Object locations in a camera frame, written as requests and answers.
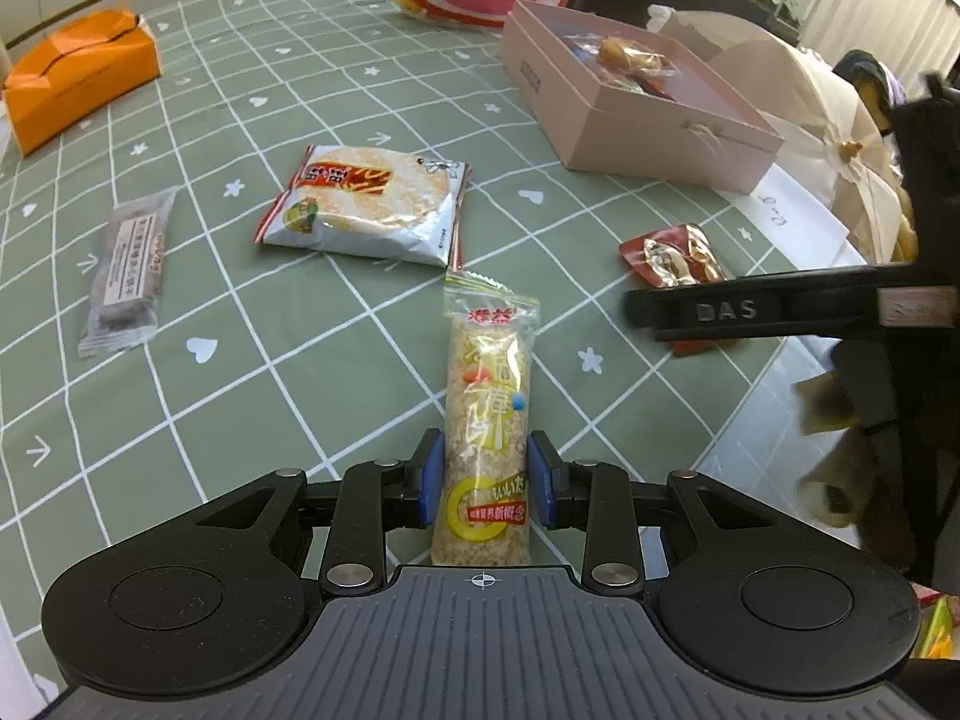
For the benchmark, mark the small red nut packet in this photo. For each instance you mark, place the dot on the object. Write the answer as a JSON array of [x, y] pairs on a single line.
[[675, 255]]

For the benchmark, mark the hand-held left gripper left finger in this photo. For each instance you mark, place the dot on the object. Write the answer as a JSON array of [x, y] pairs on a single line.
[[433, 476]]

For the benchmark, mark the colourful packet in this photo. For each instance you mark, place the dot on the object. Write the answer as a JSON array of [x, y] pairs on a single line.
[[937, 626]]

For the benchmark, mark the round rice cracker packet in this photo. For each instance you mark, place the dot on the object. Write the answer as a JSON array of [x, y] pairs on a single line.
[[367, 202]]

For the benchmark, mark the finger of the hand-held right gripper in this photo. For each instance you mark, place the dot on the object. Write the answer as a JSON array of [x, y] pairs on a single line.
[[712, 307]]

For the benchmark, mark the long yellow rice bar packet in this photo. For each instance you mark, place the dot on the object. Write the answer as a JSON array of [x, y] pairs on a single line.
[[487, 435]]

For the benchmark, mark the grey brown bar packet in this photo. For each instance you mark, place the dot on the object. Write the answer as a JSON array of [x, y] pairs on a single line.
[[127, 277]]

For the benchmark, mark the cream chair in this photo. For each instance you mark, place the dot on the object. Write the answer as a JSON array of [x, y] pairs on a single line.
[[810, 105]]

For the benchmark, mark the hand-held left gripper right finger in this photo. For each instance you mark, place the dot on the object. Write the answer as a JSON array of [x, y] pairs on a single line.
[[540, 480]]

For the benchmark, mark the orange tissue box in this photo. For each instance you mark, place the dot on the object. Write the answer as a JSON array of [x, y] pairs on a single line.
[[75, 71]]

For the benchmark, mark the white paper sheet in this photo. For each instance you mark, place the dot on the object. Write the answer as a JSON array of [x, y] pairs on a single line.
[[795, 214]]

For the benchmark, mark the clear fried snack packet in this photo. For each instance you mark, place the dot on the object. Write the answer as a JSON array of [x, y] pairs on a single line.
[[622, 54]]

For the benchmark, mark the green checked tablecloth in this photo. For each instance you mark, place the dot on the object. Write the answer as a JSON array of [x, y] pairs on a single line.
[[262, 360]]

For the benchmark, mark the pink cardboard box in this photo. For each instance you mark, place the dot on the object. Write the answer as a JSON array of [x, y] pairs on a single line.
[[637, 135]]

